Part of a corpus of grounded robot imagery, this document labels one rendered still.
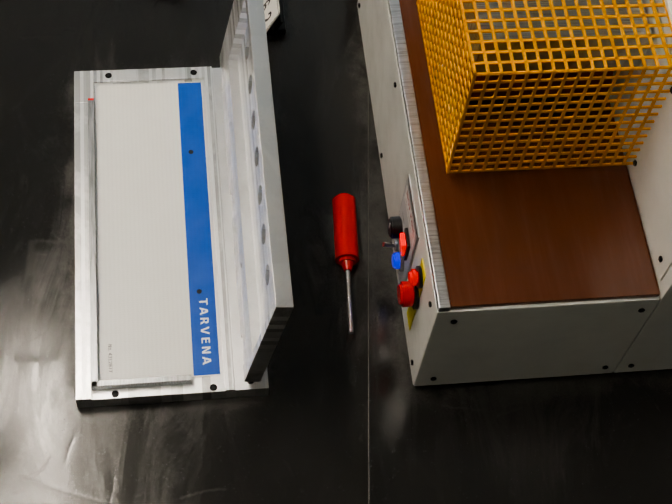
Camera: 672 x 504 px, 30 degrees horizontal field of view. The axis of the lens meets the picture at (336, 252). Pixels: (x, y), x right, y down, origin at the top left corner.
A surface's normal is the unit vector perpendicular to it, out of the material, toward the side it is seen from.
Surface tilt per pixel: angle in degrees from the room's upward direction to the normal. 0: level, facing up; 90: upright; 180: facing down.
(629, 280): 0
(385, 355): 0
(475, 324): 90
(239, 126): 9
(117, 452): 0
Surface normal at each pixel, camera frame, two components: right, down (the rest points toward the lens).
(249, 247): 0.24, -0.50
